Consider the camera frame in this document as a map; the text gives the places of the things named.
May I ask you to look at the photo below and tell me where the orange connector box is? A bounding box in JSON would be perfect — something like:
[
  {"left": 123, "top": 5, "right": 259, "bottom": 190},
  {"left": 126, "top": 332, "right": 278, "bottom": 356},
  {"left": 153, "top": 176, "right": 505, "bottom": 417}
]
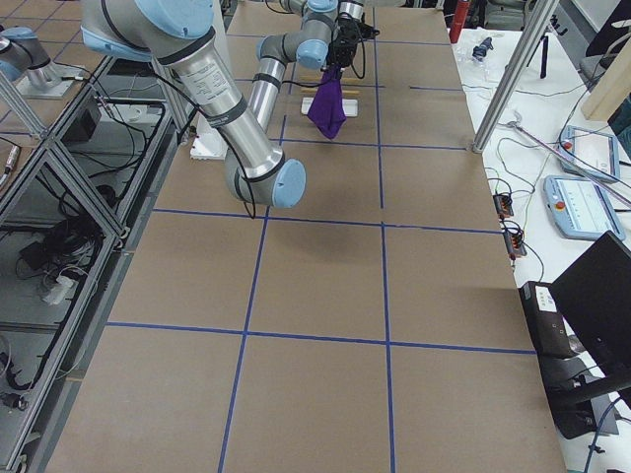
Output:
[
  {"left": 493, "top": 193, "right": 514, "bottom": 220},
  {"left": 503, "top": 231, "right": 527, "bottom": 261}
]

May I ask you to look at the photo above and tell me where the teach pendant tablet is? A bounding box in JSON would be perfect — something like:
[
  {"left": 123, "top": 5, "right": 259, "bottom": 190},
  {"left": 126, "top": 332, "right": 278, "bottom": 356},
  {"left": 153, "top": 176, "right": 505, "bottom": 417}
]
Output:
[
  {"left": 557, "top": 125, "right": 620, "bottom": 183},
  {"left": 543, "top": 175, "right": 626, "bottom": 241}
]

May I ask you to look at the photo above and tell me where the purple towel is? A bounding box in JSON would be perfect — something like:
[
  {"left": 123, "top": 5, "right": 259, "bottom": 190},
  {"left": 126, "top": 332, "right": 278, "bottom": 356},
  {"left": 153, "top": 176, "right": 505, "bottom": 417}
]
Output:
[{"left": 307, "top": 66, "right": 346, "bottom": 139}]

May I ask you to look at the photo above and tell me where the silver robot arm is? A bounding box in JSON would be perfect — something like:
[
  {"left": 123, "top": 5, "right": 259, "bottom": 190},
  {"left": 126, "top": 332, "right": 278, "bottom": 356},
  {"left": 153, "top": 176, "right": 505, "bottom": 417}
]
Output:
[
  {"left": 81, "top": 1, "right": 363, "bottom": 208},
  {"left": 268, "top": 0, "right": 364, "bottom": 20}
]

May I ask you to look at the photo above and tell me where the red cylinder bottle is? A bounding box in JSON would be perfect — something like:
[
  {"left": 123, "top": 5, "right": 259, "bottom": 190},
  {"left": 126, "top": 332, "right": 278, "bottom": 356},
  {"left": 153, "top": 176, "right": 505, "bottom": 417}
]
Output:
[{"left": 449, "top": 0, "right": 470, "bottom": 44}]

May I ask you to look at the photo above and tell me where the orange connector box near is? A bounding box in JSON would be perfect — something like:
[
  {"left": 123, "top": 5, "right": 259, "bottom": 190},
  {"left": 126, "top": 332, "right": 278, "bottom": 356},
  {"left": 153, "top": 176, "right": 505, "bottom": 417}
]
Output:
[{"left": 503, "top": 231, "right": 527, "bottom": 261}]

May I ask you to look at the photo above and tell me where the reacher grabber tool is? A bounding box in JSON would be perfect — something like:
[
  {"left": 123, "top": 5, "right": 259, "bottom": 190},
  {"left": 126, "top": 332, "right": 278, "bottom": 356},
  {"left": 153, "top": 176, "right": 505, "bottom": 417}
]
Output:
[{"left": 504, "top": 119, "right": 630, "bottom": 208}]

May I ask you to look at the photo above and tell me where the aluminium frame post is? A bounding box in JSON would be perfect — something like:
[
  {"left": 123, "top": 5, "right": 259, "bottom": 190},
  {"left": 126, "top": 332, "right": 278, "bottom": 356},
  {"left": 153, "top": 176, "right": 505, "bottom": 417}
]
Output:
[{"left": 471, "top": 0, "right": 559, "bottom": 154}]

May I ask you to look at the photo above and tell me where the near teach pendant tablet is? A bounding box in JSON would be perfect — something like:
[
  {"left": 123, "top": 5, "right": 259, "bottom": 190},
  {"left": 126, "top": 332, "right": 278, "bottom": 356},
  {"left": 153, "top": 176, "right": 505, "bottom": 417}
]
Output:
[{"left": 543, "top": 175, "right": 626, "bottom": 241}]

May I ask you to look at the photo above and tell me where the folded blue umbrella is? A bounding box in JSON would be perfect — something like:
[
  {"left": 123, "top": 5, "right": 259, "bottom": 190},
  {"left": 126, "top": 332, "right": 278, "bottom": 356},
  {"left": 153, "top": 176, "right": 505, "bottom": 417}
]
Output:
[{"left": 471, "top": 36, "right": 494, "bottom": 62}]

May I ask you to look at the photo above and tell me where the far teach pendant tablet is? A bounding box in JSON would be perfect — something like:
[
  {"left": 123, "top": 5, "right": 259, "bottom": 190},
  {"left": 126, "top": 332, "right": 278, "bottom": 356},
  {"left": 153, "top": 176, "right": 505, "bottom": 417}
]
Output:
[{"left": 557, "top": 125, "right": 620, "bottom": 183}]

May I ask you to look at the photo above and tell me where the orange connector box far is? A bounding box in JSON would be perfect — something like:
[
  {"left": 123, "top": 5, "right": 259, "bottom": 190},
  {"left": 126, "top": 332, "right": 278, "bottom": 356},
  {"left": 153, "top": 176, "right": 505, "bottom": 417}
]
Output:
[{"left": 493, "top": 193, "right": 514, "bottom": 220}]

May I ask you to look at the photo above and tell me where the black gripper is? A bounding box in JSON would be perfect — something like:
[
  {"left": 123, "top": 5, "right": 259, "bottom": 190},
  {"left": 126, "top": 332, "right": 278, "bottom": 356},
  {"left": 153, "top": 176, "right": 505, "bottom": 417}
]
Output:
[{"left": 328, "top": 17, "right": 359, "bottom": 68}]

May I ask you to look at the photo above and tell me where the white wooden towel rack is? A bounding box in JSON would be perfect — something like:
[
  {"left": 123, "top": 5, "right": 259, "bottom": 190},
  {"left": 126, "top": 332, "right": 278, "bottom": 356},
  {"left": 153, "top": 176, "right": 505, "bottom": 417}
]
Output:
[{"left": 301, "top": 77, "right": 359, "bottom": 120}]

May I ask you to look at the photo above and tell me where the black monitor stand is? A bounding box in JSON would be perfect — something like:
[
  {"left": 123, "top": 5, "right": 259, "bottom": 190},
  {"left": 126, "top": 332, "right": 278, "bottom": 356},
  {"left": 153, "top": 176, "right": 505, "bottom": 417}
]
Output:
[{"left": 519, "top": 231, "right": 630, "bottom": 439}]

